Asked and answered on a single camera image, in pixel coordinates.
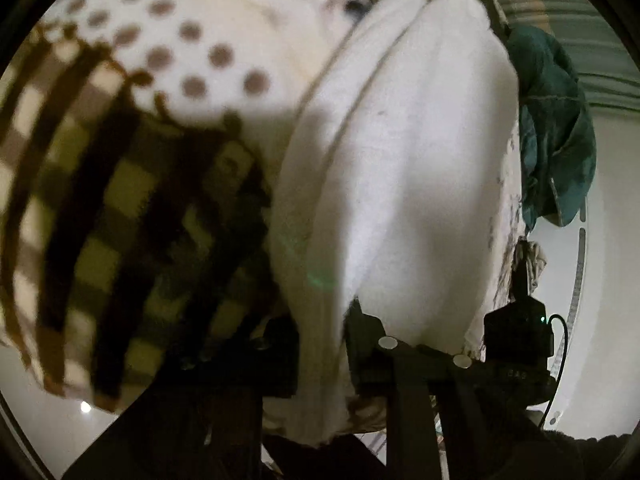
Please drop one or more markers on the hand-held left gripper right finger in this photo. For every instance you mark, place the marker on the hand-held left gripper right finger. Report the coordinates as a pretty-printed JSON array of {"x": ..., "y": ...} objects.
[{"x": 371, "y": 360}]

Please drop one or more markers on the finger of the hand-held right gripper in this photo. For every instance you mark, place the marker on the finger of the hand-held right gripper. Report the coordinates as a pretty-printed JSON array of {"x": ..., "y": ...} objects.
[{"x": 521, "y": 275}]

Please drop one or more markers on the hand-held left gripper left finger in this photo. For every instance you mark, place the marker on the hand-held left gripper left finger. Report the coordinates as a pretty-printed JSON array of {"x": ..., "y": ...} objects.
[{"x": 278, "y": 360}]

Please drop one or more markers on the teal garment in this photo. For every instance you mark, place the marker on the teal garment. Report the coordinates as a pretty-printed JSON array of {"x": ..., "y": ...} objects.
[{"x": 555, "y": 125}]

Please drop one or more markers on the brown checkered cloth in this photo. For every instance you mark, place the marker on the brown checkered cloth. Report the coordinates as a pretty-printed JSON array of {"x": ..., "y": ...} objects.
[{"x": 95, "y": 240}]

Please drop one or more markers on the white polka dot cloth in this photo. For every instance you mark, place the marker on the white polka dot cloth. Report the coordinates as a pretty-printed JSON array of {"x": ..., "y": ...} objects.
[{"x": 210, "y": 25}]

